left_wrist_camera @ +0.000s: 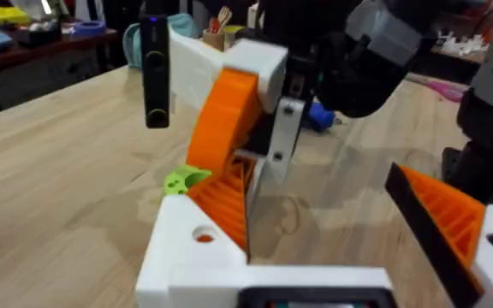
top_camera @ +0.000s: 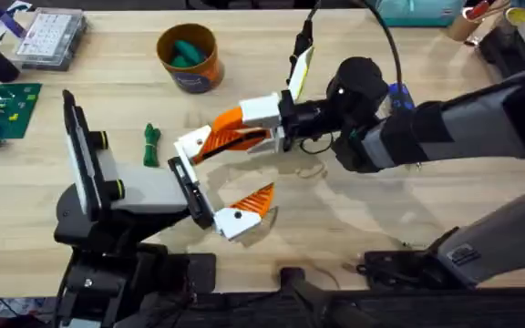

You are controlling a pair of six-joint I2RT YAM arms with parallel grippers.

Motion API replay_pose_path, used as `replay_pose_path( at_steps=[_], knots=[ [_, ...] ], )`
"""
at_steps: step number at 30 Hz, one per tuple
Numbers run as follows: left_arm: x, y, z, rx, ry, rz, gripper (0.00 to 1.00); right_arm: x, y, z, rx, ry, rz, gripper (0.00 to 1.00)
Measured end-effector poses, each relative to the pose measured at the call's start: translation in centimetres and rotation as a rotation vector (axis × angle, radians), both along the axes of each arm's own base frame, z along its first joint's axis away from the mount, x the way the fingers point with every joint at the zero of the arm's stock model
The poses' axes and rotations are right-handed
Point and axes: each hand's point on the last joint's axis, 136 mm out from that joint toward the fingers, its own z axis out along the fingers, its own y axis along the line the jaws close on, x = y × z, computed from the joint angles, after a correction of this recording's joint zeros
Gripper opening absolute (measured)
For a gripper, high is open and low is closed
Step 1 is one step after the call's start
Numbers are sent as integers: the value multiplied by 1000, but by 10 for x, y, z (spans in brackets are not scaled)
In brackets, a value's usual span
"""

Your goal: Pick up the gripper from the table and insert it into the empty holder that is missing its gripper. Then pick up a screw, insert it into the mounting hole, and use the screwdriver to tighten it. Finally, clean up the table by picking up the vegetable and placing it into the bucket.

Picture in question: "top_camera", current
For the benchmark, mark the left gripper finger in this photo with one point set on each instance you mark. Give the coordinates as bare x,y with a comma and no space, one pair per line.
194,141
239,223

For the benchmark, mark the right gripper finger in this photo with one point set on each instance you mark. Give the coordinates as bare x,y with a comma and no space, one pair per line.
269,146
260,111

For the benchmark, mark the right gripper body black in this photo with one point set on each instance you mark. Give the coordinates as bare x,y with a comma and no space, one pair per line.
358,91

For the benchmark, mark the left gripper body grey black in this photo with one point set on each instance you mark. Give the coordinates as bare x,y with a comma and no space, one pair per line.
148,189

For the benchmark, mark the orange ribbed wedge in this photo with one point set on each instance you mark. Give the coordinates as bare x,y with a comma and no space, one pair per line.
230,145

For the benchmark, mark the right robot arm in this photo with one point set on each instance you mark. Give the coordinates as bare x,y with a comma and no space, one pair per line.
481,123

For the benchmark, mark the green toy vegetable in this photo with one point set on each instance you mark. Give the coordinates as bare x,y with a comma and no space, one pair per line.
151,146

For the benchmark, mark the right wrist upright plate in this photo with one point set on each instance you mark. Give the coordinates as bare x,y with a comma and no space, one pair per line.
302,75

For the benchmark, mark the left wrist upright black plate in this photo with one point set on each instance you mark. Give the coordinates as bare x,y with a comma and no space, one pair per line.
79,150

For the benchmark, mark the orange tub with green toys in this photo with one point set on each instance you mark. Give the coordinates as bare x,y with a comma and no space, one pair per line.
189,59

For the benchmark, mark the teal box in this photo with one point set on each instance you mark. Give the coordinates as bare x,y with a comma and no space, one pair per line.
417,11

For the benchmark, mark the cardboard tube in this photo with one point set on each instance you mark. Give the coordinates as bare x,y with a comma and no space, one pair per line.
465,27

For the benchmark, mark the black box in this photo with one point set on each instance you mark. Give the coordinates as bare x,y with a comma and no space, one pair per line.
508,52

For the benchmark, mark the green board with toy blocks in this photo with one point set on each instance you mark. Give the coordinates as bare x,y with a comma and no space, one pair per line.
3,111

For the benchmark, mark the clear plastic parts box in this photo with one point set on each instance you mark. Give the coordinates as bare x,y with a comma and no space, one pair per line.
50,38

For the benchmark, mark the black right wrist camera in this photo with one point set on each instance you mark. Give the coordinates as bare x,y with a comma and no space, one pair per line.
302,41

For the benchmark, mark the black rail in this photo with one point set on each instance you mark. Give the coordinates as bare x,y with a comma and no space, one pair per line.
426,314

